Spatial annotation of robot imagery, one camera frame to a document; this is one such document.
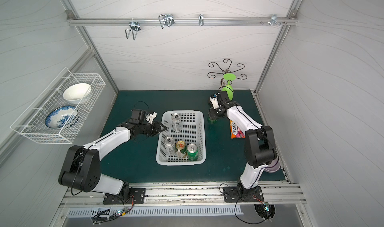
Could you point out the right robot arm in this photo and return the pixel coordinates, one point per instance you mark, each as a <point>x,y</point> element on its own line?
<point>259,148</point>

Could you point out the silver can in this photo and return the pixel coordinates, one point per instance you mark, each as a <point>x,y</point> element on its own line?
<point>177,122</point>
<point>170,146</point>

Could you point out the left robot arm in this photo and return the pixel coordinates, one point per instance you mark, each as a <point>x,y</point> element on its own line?
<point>81,169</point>

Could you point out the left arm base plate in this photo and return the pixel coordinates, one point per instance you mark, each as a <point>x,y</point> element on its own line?
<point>127,196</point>

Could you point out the white perforated plastic basket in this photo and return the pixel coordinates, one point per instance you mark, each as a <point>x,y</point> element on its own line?
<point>193,131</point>

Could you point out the silver can front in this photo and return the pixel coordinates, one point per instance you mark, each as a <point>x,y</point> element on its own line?
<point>170,146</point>

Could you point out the white wire wall basket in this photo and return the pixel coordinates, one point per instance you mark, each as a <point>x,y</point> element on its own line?
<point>31,123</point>

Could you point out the blue patterned plate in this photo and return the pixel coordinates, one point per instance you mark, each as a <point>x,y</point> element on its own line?
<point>61,117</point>

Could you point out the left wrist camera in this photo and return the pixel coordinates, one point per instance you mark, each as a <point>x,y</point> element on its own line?
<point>144,117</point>

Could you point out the white bowl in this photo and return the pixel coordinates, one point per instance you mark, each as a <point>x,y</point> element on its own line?
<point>78,93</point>

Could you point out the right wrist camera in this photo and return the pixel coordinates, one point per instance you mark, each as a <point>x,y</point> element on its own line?
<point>217,99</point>

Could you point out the green can front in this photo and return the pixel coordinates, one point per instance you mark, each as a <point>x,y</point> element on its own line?
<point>192,151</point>

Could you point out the aluminium top rail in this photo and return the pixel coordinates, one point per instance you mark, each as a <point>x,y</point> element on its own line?
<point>154,22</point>

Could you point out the metal hook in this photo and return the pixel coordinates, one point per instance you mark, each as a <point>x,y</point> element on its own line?
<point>201,19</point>
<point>166,20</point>
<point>273,21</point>
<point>133,29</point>

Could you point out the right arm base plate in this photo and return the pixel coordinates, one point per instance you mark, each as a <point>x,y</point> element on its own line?
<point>238,195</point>

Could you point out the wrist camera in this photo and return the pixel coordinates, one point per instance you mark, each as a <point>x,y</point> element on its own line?
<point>144,117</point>
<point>217,99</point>

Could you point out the fruit candy bag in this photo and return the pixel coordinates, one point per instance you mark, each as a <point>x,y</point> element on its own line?
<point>236,132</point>

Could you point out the white slotted cable duct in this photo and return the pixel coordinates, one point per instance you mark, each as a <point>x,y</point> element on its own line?
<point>158,211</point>

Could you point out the gold top green can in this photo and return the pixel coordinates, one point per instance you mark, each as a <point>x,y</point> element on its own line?
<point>181,149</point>

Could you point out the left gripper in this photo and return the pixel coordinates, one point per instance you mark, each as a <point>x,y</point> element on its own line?
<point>157,128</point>

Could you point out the black metal cup stand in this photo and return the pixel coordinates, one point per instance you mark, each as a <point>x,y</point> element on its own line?
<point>237,71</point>

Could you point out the green plastic goblet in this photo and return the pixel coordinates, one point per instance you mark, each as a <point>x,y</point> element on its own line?
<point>228,86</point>

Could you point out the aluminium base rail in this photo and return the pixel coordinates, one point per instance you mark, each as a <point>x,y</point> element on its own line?
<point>191,193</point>

